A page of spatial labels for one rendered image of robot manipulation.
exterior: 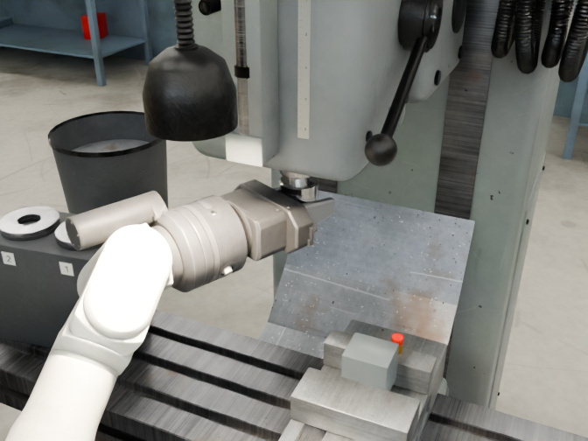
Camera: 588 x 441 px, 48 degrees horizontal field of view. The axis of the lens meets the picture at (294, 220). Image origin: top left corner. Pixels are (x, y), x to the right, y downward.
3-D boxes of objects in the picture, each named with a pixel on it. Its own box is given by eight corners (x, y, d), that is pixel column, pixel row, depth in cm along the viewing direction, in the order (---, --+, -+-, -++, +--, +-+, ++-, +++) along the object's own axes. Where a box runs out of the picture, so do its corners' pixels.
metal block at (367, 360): (384, 404, 84) (387, 368, 81) (339, 391, 86) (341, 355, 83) (395, 379, 88) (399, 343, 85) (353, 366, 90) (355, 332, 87)
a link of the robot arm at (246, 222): (315, 195, 71) (224, 230, 64) (313, 271, 75) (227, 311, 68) (245, 159, 79) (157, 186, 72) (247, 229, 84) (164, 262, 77)
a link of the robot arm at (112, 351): (184, 241, 64) (132, 373, 57) (154, 265, 71) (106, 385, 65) (122, 211, 62) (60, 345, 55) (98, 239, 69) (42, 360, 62)
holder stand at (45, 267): (117, 363, 103) (99, 255, 93) (-2, 338, 109) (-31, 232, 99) (153, 318, 113) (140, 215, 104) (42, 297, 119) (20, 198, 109)
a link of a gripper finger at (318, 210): (330, 216, 80) (290, 232, 76) (331, 192, 78) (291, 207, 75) (339, 220, 79) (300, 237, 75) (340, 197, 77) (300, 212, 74)
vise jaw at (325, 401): (405, 458, 78) (408, 433, 76) (290, 419, 83) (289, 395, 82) (417, 423, 83) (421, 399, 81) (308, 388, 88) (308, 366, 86)
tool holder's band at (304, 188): (289, 199, 75) (289, 191, 75) (272, 182, 79) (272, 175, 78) (325, 191, 77) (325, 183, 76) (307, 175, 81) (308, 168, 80)
